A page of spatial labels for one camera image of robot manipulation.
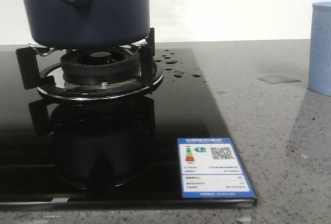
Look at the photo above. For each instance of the black glass gas stove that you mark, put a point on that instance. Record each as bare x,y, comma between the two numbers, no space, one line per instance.
119,154

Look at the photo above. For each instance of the light blue ribbed cup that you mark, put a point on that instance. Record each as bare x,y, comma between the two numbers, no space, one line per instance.
319,61

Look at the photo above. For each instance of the blue energy label sticker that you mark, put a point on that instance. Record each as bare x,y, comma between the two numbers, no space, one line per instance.
210,168

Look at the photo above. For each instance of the dark blue cooking pot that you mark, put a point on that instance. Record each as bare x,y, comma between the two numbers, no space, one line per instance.
80,24

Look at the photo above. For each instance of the black gas burner head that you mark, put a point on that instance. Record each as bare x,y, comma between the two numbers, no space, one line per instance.
92,67

